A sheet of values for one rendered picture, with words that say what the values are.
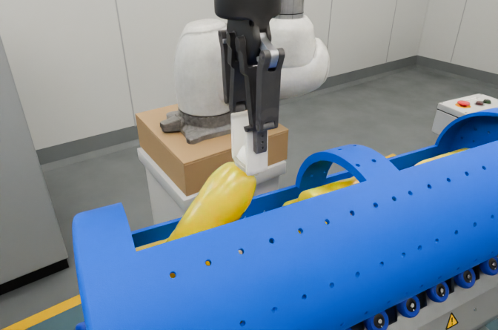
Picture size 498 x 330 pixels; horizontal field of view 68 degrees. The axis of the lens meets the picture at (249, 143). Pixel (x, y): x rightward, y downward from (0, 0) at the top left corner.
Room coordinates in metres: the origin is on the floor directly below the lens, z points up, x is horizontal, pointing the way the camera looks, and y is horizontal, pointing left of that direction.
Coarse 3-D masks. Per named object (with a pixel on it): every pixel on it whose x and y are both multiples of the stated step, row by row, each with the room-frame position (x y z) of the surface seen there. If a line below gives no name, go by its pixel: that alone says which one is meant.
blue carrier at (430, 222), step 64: (448, 128) 0.79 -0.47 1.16; (384, 192) 0.45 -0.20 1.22; (448, 192) 0.48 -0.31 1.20; (128, 256) 0.31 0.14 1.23; (192, 256) 0.32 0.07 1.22; (256, 256) 0.34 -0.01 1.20; (320, 256) 0.36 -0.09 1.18; (384, 256) 0.38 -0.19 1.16; (448, 256) 0.43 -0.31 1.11; (128, 320) 0.26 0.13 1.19; (192, 320) 0.27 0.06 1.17; (256, 320) 0.29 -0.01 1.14; (320, 320) 0.32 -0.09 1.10
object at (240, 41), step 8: (240, 40) 0.42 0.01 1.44; (240, 48) 0.42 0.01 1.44; (240, 56) 0.42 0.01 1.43; (240, 64) 0.42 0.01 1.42; (240, 72) 0.42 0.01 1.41; (248, 72) 0.42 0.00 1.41; (248, 80) 0.42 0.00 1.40; (248, 88) 0.42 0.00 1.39; (248, 96) 0.42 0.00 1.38; (248, 104) 0.42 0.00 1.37; (248, 112) 0.42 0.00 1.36; (248, 120) 0.42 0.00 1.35; (248, 128) 0.40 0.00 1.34
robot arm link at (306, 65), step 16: (288, 0) 0.91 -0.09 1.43; (304, 0) 0.95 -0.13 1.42; (288, 16) 0.92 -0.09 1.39; (304, 16) 0.96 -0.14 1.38; (272, 32) 0.89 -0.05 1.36; (288, 32) 0.89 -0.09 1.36; (304, 32) 0.90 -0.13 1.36; (288, 48) 0.89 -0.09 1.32; (304, 48) 0.90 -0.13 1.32; (320, 48) 0.93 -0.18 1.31; (288, 64) 0.88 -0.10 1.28; (304, 64) 0.89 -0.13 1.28; (320, 64) 0.91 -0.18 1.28; (288, 80) 0.89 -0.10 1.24; (304, 80) 0.89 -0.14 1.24; (320, 80) 0.92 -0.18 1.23; (288, 96) 0.92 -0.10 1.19
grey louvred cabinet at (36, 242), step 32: (0, 64) 1.42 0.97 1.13; (0, 96) 1.40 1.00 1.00; (0, 128) 1.38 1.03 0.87; (0, 160) 1.36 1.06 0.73; (32, 160) 1.43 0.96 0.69; (0, 192) 1.34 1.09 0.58; (32, 192) 1.40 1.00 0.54; (0, 224) 1.32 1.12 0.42; (32, 224) 1.38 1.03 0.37; (0, 256) 1.29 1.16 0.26; (32, 256) 1.36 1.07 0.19; (64, 256) 1.43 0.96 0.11; (0, 288) 1.29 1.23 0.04
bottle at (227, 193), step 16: (224, 176) 0.42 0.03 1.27; (240, 176) 0.42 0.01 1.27; (208, 192) 0.41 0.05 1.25; (224, 192) 0.40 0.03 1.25; (240, 192) 0.40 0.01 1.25; (192, 208) 0.41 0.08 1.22; (208, 208) 0.40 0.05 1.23; (224, 208) 0.39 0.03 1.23; (240, 208) 0.40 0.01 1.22; (192, 224) 0.39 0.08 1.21; (208, 224) 0.39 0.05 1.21; (224, 224) 0.39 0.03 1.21
